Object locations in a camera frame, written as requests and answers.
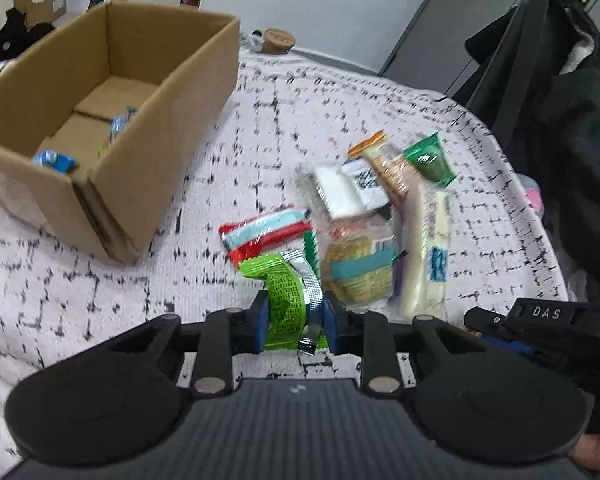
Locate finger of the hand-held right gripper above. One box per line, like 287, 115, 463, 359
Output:
464, 307, 536, 358

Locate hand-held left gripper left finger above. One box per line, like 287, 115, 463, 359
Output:
97, 292, 271, 396

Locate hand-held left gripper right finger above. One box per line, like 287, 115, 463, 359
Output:
322, 292, 486, 396

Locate bright green snack packet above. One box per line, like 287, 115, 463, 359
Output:
237, 249, 331, 354

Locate round cracker packet teal band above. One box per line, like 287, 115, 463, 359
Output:
322, 225, 398, 306

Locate red light-blue snack packet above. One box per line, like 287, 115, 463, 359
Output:
219, 206, 312, 267

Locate long white snack packet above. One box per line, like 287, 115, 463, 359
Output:
397, 180, 453, 322

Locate white sandwich packet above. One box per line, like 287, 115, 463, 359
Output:
300, 160, 393, 221

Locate orange brown snack packet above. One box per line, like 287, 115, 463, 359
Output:
347, 131, 416, 208

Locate dark green snack packet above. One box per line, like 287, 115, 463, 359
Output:
402, 132, 457, 188

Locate brown cardboard box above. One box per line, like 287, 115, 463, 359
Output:
0, 1, 242, 266

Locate person's right hand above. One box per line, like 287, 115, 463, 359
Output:
570, 432, 600, 472

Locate pink soft item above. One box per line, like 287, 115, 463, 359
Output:
520, 175, 546, 211

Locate black coat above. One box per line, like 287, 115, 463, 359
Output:
465, 0, 600, 311

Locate white black patterned cloth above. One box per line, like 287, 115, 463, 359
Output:
0, 50, 578, 471

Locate blue snack packet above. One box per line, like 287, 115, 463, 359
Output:
109, 107, 138, 141
32, 149, 77, 175

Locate brown round paper tub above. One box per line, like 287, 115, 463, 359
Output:
260, 28, 296, 56

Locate grey door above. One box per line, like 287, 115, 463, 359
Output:
377, 0, 531, 93

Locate black bag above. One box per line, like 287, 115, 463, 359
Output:
0, 7, 53, 68

